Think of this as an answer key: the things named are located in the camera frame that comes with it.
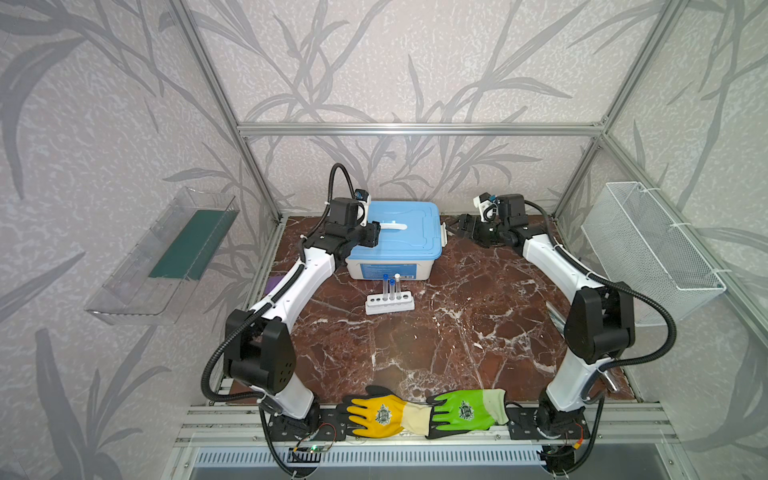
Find green work glove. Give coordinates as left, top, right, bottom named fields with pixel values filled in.
left=427, top=389, right=509, bottom=440

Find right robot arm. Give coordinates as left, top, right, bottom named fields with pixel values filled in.
left=444, top=194, right=677, bottom=429

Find test tube cork stopper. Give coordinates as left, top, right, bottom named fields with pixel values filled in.
left=394, top=273, right=402, bottom=299

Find metal tongs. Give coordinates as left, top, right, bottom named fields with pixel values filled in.
left=545, top=301, right=619, bottom=394

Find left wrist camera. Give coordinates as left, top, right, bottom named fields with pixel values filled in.
left=353, top=189, right=371, bottom=227

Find purple toy shovel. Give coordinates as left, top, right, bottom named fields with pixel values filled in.
left=264, top=275, right=284, bottom=295

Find aluminium frame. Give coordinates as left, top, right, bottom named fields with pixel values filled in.
left=167, top=0, right=768, bottom=433

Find white plastic storage bin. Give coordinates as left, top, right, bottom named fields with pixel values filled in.
left=346, top=226, right=444, bottom=281

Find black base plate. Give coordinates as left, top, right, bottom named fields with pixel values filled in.
left=262, top=400, right=592, bottom=447

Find white wire mesh basket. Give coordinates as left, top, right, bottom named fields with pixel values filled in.
left=582, top=182, right=726, bottom=321

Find white test tube rack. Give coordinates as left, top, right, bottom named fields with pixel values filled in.
left=365, top=291, right=415, bottom=315

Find clear wall shelf green mat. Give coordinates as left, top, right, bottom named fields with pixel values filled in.
left=85, top=187, right=240, bottom=326

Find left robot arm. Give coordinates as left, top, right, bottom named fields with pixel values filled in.
left=200, top=163, right=381, bottom=420

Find yellow work glove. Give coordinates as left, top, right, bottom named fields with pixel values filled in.
left=336, top=385, right=431, bottom=439

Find blue plastic bin lid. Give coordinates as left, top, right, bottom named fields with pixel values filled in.
left=348, top=201, right=442, bottom=261

